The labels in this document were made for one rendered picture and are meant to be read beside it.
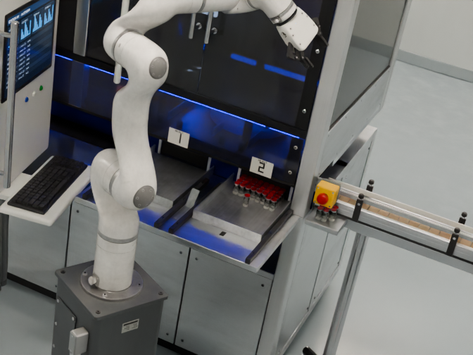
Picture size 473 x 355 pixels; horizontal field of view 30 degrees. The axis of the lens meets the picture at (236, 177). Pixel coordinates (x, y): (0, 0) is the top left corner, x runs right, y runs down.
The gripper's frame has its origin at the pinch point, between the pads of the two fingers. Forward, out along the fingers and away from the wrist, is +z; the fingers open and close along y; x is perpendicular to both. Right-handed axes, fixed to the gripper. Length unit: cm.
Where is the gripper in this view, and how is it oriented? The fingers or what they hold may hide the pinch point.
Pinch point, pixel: (315, 54)
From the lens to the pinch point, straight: 267.1
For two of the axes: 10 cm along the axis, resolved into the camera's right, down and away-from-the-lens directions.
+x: -6.0, 0.2, 8.0
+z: 6.1, 6.7, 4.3
